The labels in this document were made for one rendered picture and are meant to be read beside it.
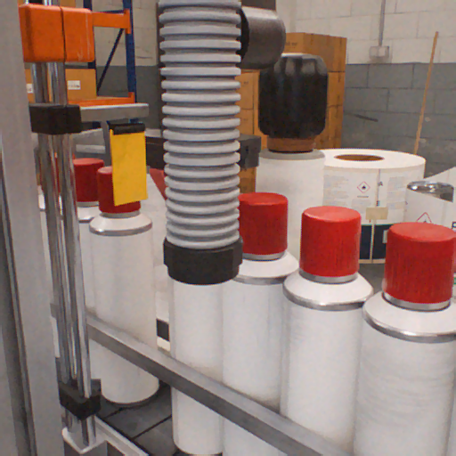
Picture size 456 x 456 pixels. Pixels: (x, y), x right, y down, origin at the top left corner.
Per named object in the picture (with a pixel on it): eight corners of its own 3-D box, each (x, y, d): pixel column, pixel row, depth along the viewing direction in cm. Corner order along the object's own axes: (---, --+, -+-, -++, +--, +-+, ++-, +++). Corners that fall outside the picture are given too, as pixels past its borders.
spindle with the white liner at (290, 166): (333, 290, 72) (348, 52, 63) (292, 311, 66) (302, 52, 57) (280, 273, 78) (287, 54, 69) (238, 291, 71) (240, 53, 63)
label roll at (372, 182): (436, 262, 82) (447, 167, 78) (305, 264, 81) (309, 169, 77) (391, 225, 102) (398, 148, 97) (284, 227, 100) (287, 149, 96)
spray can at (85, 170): (138, 370, 53) (126, 161, 47) (88, 391, 49) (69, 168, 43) (111, 350, 56) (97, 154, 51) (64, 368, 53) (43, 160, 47)
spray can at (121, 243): (171, 390, 50) (163, 168, 44) (125, 416, 46) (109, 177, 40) (135, 370, 53) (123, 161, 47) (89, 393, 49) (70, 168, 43)
